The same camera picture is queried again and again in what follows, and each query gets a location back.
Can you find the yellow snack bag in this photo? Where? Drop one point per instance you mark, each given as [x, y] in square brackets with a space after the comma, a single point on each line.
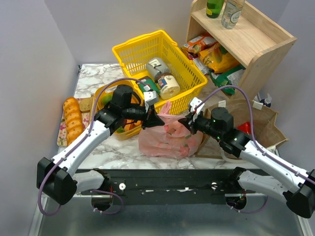
[218, 59]

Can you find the small yellow plastic bin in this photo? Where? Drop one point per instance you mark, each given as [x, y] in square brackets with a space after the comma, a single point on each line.
[120, 134]

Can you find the wooden shelf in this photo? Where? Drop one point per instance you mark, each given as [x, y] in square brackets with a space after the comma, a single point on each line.
[257, 42]

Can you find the green glass bottle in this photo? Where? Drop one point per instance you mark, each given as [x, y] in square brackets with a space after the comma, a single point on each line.
[213, 8]

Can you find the brown burlap tote bag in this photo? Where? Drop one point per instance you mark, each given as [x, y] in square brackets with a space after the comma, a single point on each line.
[265, 131]

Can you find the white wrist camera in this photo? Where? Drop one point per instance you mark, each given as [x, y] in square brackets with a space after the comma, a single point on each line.
[195, 107]
[150, 96]

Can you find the pink plastic grocery bag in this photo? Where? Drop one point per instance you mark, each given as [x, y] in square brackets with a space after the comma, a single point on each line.
[171, 140]

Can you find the braided toy bread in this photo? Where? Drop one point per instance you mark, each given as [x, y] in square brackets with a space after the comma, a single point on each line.
[128, 123]

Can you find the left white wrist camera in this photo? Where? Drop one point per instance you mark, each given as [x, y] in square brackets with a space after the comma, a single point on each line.
[150, 96]

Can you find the orange snack packet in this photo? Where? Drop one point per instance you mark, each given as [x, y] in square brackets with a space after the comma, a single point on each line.
[199, 43]

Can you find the clear water bottle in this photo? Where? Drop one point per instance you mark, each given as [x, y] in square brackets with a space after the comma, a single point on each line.
[232, 13]

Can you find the large yellow shopping basket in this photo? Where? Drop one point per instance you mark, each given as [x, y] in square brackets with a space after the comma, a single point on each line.
[156, 55]

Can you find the green toilet paper roll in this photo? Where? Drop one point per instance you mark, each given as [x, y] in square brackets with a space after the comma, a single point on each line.
[148, 81]

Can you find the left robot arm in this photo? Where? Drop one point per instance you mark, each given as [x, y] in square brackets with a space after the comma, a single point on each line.
[83, 147]

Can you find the silver snack packet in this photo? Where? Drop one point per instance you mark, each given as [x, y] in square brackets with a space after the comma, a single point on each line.
[199, 64]

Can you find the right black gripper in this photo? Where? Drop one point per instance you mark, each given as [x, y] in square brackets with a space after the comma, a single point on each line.
[193, 123]

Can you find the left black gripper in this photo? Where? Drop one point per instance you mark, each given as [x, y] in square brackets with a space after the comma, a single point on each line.
[148, 116]

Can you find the toy bread slice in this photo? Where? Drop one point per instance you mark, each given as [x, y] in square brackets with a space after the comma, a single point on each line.
[86, 106]

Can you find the red snack bag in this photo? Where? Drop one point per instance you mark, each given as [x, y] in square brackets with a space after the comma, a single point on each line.
[245, 127]

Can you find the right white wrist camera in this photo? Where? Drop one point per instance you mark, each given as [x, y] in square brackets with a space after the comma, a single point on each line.
[195, 107]

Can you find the green snack bag lower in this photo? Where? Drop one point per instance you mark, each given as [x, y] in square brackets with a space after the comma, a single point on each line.
[230, 77]

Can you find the long toy baguette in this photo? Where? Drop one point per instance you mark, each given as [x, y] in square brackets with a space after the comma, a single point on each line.
[73, 119]

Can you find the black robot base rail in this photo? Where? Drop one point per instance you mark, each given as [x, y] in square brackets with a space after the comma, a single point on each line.
[148, 187]

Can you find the toy mango green yellow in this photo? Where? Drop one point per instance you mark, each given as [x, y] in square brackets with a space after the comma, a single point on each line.
[106, 98]

